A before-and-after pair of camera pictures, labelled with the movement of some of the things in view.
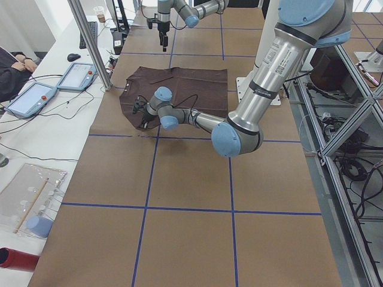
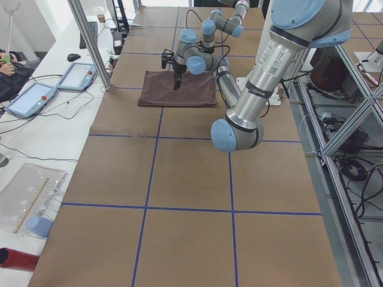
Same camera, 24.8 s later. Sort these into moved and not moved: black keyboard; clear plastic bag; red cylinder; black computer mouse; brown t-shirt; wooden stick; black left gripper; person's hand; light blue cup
Moved: person's hand; brown t-shirt; black left gripper
Not moved: red cylinder; black computer mouse; wooden stick; clear plastic bag; light blue cup; black keyboard
